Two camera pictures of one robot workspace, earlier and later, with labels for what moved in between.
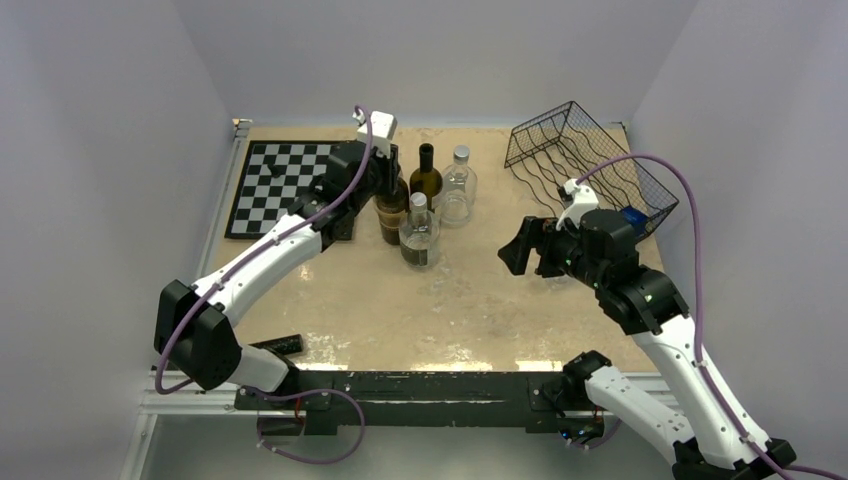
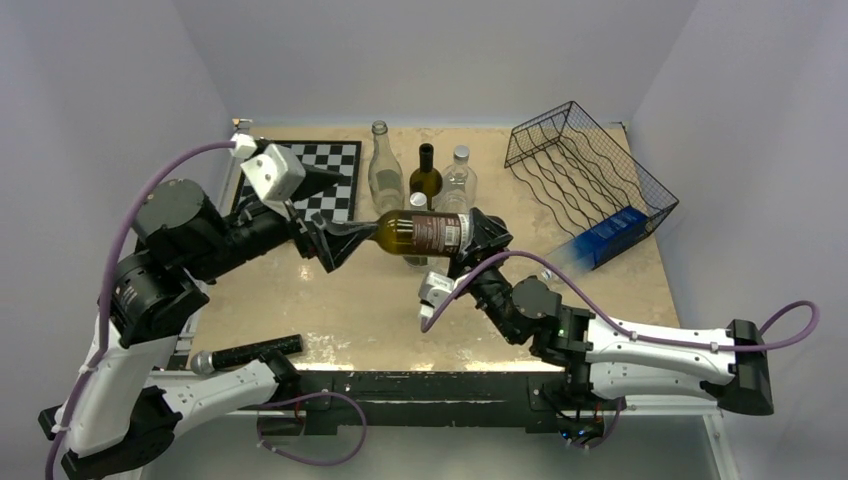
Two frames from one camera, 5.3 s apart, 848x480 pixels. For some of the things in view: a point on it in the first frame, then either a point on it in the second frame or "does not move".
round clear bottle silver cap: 459,193 does not move
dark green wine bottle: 426,180 does not move
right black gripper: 550,237 to 486,235
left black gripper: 389,168 to 334,239
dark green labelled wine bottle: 390,210 to 424,232
